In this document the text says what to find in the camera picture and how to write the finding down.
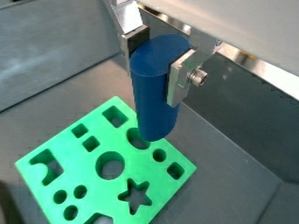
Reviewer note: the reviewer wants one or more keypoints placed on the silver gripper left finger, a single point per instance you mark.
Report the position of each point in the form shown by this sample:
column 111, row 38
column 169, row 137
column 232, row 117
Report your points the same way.
column 133, row 31

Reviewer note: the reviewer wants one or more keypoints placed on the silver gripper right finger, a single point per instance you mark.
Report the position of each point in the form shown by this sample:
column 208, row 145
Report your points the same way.
column 186, row 71

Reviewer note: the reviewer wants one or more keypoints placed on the blue oval peg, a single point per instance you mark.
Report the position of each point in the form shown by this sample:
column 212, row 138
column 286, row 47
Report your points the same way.
column 150, row 64

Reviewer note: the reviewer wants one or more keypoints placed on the green shape sorter board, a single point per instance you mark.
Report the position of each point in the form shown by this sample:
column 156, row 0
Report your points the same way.
column 98, row 173

